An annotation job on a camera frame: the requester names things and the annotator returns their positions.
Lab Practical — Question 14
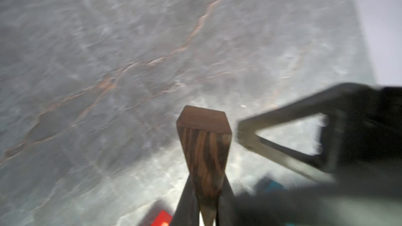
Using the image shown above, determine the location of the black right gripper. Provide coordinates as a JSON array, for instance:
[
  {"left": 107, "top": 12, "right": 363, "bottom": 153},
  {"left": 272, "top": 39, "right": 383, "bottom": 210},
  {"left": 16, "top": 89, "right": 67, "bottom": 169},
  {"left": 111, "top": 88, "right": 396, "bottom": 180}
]
[{"left": 237, "top": 83, "right": 402, "bottom": 182}]

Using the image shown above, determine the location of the dark brown wedge block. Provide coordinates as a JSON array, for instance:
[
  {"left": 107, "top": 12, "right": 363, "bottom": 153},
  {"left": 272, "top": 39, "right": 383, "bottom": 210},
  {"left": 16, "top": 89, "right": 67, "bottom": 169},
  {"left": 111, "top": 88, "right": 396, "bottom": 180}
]
[{"left": 176, "top": 105, "right": 232, "bottom": 226}]

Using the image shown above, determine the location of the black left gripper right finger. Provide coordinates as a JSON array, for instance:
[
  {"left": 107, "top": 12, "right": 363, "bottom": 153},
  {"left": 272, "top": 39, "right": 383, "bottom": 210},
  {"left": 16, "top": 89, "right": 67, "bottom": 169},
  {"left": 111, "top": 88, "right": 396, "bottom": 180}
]
[{"left": 216, "top": 176, "right": 238, "bottom": 226}]

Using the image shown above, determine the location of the red rectangular block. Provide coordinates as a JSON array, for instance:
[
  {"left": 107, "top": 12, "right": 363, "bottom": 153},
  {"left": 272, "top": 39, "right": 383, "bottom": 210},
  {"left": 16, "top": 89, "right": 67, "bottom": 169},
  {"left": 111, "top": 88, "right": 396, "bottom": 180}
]
[{"left": 151, "top": 210, "right": 173, "bottom": 226}]

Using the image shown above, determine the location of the teal block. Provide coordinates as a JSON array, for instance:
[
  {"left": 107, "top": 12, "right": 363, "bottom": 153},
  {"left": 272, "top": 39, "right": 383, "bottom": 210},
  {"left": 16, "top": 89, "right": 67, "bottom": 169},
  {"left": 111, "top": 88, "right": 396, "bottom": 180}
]
[{"left": 258, "top": 178, "right": 285, "bottom": 194}]

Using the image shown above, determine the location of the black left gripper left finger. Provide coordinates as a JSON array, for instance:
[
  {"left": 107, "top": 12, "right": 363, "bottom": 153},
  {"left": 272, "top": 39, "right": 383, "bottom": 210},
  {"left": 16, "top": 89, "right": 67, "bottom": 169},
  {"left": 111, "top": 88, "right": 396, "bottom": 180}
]
[{"left": 170, "top": 176, "right": 200, "bottom": 226}]

